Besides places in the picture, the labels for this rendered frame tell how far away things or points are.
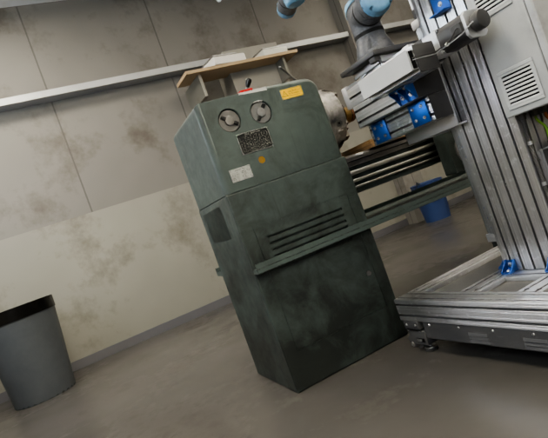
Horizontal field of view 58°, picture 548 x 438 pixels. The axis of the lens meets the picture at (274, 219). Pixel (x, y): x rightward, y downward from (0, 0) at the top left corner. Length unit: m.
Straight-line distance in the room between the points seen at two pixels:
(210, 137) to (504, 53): 1.10
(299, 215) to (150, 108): 3.36
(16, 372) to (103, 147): 2.17
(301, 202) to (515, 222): 0.83
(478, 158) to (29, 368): 3.33
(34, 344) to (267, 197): 2.50
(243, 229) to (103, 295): 3.00
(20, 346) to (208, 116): 2.55
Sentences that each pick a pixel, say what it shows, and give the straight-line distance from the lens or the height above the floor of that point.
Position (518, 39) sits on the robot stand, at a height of 0.98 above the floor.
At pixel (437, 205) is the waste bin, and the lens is 5.83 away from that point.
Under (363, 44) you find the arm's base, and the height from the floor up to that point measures 1.22.
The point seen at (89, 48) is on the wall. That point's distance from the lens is 5.42.
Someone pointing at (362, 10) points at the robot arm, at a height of 1.30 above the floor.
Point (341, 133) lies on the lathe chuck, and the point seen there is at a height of 0.98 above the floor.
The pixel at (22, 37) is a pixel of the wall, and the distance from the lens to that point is 5.41.
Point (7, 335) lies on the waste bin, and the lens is 4.10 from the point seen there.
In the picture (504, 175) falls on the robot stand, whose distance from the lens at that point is 1.94.
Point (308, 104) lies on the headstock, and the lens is 2.27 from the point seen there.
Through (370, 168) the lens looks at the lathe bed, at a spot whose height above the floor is 0.77.
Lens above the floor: 0.75
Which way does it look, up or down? 1 degrees down
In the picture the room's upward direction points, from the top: 20 degrees counter-clockwise
